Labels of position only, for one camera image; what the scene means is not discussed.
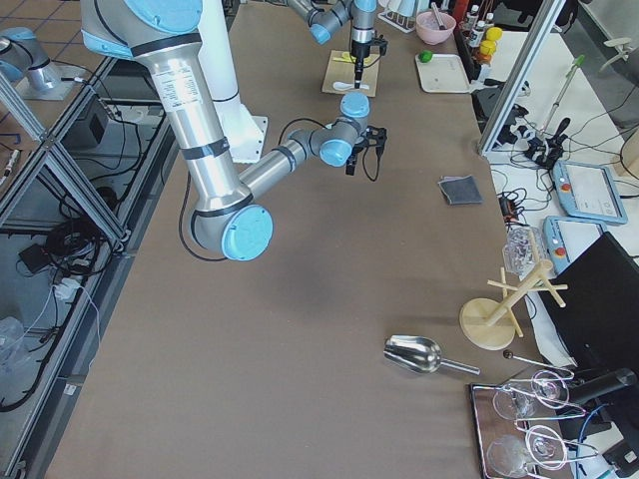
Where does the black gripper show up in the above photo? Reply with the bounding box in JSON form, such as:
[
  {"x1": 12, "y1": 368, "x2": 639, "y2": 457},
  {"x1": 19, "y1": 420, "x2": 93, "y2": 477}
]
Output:
[
  {"x1": 350, "y1": 43, "x2": 369, "y2": 89},
  {"x1": 345, "y1": 142, "x2": 367, "y2": 176}
]

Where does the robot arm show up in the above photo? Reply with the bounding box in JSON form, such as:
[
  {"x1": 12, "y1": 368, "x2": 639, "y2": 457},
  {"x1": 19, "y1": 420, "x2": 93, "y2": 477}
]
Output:
[
  {"x1": 81, "y1": 1, "x2": 369, "y2": 261},
  {"x1": 285, "y1": 0, "x2": 377, "y2": 89}
]

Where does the pink bowl with ice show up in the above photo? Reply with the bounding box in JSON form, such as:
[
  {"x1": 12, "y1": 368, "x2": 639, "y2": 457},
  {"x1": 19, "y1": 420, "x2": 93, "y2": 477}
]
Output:
[{"x1": 415, "y1": 11, "x2": 457, "y2": 45}]

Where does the yellow plastic knife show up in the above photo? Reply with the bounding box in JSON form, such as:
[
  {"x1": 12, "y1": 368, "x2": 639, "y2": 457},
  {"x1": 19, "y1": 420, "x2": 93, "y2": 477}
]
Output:
[{"x1": 331, "y1": 55, "x2": 353, "y2": 64}]

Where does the bamboo cutting board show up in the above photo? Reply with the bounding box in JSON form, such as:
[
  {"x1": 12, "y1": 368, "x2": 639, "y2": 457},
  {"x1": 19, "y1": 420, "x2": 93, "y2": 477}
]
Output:
[{"x1": 321, "y1": 50, "x2": 380, "y2": 97}]

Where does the green lime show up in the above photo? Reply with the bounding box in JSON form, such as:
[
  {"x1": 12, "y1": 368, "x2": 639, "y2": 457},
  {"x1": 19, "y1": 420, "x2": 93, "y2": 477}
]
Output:
[{"x1": 417, "y1": 50, "x2": 433, "y2": 64}]

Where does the cream rabbit tray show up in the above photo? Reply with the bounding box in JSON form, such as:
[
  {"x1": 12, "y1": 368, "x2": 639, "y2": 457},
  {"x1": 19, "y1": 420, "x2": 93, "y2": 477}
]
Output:
[{"x1": 414, "y1": 54, "x2": 470, "y2": 94}]

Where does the grey folded cloth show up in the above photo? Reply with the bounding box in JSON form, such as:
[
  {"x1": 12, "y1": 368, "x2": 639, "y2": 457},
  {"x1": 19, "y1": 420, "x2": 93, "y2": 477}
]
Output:
[{"x1": 437, "y1": 175, "x2": 483, "y2": 206}]

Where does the metal scoop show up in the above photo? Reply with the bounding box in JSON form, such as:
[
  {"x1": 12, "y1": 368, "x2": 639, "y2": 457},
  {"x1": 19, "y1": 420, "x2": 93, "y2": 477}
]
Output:
[{"x1": 383, "y1": 334, "x2": 481, "y2": 375}]

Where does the wooden mug tree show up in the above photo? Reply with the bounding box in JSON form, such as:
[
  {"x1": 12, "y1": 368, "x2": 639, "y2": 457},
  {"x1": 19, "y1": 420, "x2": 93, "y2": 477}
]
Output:
[{"x1": 459, "y1": 232, "x2": 568, "y2": 350}]

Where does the near teach pendant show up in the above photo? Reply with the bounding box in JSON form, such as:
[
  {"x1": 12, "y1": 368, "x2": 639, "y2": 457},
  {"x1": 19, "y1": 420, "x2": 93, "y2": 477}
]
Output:
[{"x1": 543, "y1": 216, "x2": 608, "y2": 273}]

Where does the teach pendant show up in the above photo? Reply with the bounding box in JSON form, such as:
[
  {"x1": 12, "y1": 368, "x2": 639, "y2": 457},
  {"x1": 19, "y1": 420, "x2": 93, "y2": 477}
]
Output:
[
  {"x1": 543, "y1": 216, "x2": 608, "y2": 273},
  {"x1": 551, "y1": 160, "x2": 628, "y2": 225}
]

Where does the far teach pendant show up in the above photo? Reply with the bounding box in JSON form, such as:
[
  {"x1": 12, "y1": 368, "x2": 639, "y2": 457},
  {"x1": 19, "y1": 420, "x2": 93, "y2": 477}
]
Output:
[{"x1": 551, "y1": 160, "x2": 628, "y2": 225}]

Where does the black monitor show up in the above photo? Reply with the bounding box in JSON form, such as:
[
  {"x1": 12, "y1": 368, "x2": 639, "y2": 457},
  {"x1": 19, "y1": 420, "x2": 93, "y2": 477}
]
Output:
[{"x1": 544, "y1": 233, "x2": 638, "y2": 371}]

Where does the wine glass rack tray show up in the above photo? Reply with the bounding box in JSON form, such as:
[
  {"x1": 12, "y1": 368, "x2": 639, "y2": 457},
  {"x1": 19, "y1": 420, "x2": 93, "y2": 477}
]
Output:
[{"x1": 468, "y1": 368, "x2": 598, "y2": 478}]

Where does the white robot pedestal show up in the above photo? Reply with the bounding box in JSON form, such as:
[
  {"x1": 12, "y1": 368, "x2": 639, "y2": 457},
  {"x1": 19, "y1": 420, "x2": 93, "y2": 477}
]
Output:
[{"x1": 198, "y1": 0, "x2": 269, "y2": 164}]

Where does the aluminium frame post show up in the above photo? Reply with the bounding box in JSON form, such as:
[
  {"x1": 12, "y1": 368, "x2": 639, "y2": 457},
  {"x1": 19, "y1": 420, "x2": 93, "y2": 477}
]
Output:
[{"x1": 477, "y1": 0, "x2": 565, "y2": 157}]

